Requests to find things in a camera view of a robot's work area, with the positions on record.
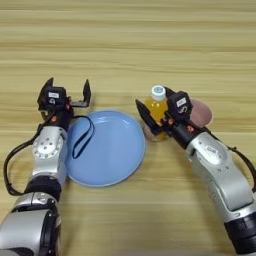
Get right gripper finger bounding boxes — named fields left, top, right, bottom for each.
left=134, top=98, right=165, bottom=137
left=164, top=86, right=178, bottom=100

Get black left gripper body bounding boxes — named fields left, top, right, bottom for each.
left=40, top=98, right=75, bottom=132

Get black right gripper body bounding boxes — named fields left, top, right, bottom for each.
left=162, top=111, right=205, bottom=150

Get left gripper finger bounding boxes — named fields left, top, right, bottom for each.
left=69, top=78, right=92, bottom=109
left=36, top=77, right=55, bottom=112

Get orange juice bottle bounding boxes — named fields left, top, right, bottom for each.
left=143, top=84, right=170, bottom=143

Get pink plastic cup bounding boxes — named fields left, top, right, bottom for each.
left=189, top=98, right=214, bottom=129

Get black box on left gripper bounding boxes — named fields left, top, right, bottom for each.
left=39, top=85, right=68, bottom=105

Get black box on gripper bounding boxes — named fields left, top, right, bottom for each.
left=166, top=90, right=194, bottom=117
left=39, top=85, right=68, bottom=105

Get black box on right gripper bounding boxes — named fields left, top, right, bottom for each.
left=166, top=90, right=194, bottom=117

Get blue round plate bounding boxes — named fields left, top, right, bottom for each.
left=64, top=109, right=147, bottom=189

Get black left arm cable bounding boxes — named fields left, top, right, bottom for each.
left=2, top=122, right=47, bottom=197

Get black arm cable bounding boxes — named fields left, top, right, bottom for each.
left=2, top=122, right=47, bottom=197
left=202, top=127, right=256, bottom=185

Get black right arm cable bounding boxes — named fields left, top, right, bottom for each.
left=202, top=127, right=256, bottom=185

